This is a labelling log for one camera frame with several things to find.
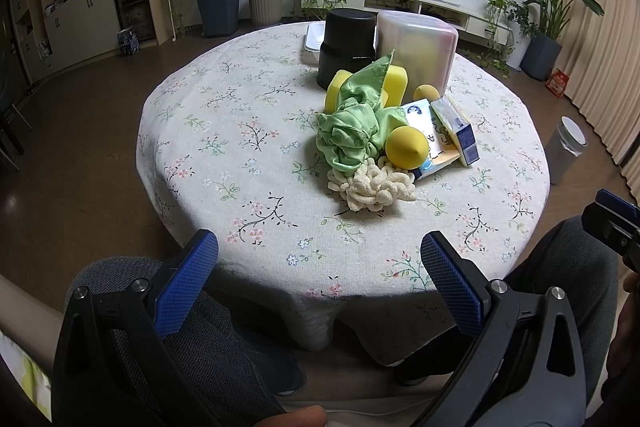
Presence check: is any cream chenille scrunchie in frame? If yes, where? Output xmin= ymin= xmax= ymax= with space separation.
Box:
xmin=328 ymin=156 xmax=416 ymax=212

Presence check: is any blue white tissue pack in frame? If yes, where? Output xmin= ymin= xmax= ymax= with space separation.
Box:
xmin=431 ymin=95 xmax=480 ymax=167

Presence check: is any yellow teardrop makeup sponge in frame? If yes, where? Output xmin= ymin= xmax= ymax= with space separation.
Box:
xmin=385 ymin=126 xmax=430 ymax=170

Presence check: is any bear print tissue pack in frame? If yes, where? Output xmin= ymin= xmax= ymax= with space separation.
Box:
xmin=401 ymin=98 xmax=460 ymax=180

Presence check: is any green satin cloth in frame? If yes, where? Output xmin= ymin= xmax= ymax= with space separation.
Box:
xmin=316 ymin=51 xmax=408 ymax=174

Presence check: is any small yellow round sponge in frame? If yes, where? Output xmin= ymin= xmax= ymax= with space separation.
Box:
xmin=412 ymin=84 xmax=442 ymax=103

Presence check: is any yellow rectangular sponge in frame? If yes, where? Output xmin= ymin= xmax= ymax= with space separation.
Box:
xmin=324 ymin=65 xmax=408 ymax=114

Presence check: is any person right hand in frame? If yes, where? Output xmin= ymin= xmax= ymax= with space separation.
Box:
xmin=606 ymin=272 xmax=639 ymax=378

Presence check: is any grey cylindrical trash can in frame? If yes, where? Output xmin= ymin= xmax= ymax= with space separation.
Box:
xmin=544 ymin=116 xmax=588 ymax=185

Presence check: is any red paper bag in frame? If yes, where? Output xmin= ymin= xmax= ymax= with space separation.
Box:
xmin=544 ymin=68 xmax=570 ymax=98

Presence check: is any beige curtain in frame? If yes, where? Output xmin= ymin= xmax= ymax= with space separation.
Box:
xmin=552 ymin=0 xmax=640 ymax=191

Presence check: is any large leaf plant dark pot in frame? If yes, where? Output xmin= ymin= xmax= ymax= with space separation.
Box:
xmin=508 ymin=0 xmax=604 ymax=81

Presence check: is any floral round tablecloth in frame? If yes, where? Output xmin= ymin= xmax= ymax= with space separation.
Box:
xmin=136 ymin=23 xmax=550 ymax=365

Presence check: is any trailing vine plant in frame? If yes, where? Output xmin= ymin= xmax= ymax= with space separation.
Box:
xmin=459 ymin=0 xmax=535 ymax=79

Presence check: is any translucent plastic storage box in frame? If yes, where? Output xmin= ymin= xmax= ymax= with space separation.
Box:
xmin=376 ymin=11 xmax=458 ymax=103

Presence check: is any small dark floor box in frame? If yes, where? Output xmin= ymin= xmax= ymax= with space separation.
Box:
xmin=117 ymin=27 xmax=140 ymax=56

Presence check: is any black cylindrical container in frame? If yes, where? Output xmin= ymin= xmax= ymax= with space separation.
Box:
xmin=317 ymin=8 xmax=376 ymax=90

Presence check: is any white plastic tray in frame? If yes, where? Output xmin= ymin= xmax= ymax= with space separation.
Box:
xmin=300 ymin=20 xmax=326 ymax=66

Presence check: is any white low tv console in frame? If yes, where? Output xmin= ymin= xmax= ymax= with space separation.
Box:
xmin=297 ymin=0 xmax=516 ymax=48

